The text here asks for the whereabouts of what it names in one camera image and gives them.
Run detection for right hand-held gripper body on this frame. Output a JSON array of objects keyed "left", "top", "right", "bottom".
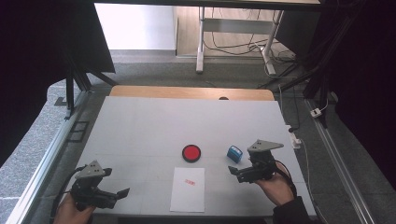
[{"left": 236, "top": 139, "right": 285, "bottom": 184}]

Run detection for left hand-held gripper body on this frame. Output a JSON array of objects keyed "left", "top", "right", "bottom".
[{"left": 70, "top": 160, "right": 120, "bottom": 211}]

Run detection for blue stamp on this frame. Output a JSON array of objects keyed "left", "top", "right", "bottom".
[{"left": 226, "top": 145, "right": 244, "bottom": 164}]

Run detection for round red ink pad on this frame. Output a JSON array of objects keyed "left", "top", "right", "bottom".
[{"left": 181, "top": 144, "right": 202, "bottom": 163}]

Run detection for white paper sheet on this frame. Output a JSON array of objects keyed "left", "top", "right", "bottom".
[{"left": 170, "top": 167, "right": 206, "bottom": 214}]

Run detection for person's right hand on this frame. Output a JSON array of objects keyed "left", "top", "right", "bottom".
[{"left": 255, "top": 164, "right": 295, "bottom": 207}]

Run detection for person's left hand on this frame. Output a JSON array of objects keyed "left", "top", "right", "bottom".
[{"left": 52, "top": 194, "right": 96, "bottom": 224}]

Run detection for white power strip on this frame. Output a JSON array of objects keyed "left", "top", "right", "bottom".
[{"left": 285, "top": 124, "right": 303, "bottom": 150}]

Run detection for small white adapter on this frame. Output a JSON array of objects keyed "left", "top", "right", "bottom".
[{"left": 309, "top": 106, "right": 323, "bottom": 119}]

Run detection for black metal stand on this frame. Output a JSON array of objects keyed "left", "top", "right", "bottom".
[
  {"left": 257, "top": 18, "right": 359, "bottom": 129},
  {"left": 53, "top": 54, "right": 119, "bottom": 121}
]

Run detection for wooden table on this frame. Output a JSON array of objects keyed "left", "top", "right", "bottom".
[{"left": 109, "top": 85, "right": 276, "bottom": 102}]

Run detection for black curtain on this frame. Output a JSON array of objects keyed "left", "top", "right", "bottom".
[
  {"left": 0, "top": 0, "right": 117, "bottom": 167},
  {"left": 275, "top": 0, "right": 396, "bottom": 195}
]

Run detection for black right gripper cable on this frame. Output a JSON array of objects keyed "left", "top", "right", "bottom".
[{"left": 274, "top": 159, "right": 299, "bottom": 200}]

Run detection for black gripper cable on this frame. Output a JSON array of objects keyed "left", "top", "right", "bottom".
[
  {"left": 49, "top": 165, "right": 88, "bottom": 220},
  {"left": 274, "top": 159, "right": 299, "bottom": 200}
]

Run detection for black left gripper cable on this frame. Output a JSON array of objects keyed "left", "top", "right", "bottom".
[{"left": 49, "top": 165, "right": 88, "bottom": 220}]

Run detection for white cable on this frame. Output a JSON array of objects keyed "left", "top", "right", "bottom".
[{"left": 298, "top": 139, "right": 313, "bottom": 206}]

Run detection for aluminium rail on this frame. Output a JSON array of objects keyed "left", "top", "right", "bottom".
[
  {"left": 5, "top": 90, "right": 92, "bottom": 224},
  {"left": 304, "top": 98, "right": 376, "bottom": 224}
]

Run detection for black floor cables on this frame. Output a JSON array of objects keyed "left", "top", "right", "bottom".
[{"left": 203, "top": 7, "right": 297, "bottom": 64}]

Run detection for white desk frame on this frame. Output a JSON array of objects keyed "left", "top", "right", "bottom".
[{"left": 195, "top": 6, "right": 285, "bottom": 76}]

